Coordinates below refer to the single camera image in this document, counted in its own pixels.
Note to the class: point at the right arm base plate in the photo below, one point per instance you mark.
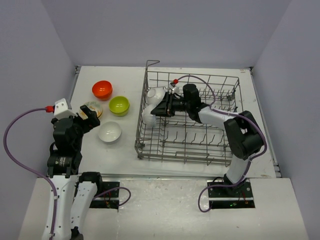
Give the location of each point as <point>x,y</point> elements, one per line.
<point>239,197</point>

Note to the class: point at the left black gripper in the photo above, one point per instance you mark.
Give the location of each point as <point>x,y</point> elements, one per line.
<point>92,121</point>

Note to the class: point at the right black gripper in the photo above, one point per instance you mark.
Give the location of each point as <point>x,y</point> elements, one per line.
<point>164,109</point>

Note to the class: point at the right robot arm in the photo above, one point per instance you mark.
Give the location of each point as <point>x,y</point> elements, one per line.
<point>245,138</point>

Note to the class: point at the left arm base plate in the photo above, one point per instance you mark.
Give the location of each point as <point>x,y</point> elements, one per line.
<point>109,200</point>

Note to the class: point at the orange bowl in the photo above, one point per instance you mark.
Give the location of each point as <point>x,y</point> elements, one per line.
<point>107,96</point>
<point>101,84</point>

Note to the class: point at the white bowl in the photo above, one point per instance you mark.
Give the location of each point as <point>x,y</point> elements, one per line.
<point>155,96</point>
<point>149,119</point>
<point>109,132</point>

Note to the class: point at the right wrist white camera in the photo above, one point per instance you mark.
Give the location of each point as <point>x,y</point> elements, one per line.
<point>173,88</point>

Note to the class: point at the lime green bowl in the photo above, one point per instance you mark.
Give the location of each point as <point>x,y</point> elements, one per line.
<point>119,103</point>
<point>120,114</point>

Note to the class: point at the floral patterned bowl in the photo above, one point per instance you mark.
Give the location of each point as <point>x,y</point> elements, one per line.
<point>95,106</point>

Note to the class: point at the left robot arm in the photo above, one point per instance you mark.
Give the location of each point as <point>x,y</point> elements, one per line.
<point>71,193</point>

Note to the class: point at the grey wire dish rack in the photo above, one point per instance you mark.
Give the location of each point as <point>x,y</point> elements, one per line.
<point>178,138</point>

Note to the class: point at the white bowl front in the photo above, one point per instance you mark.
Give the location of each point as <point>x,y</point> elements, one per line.
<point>109,132</point>

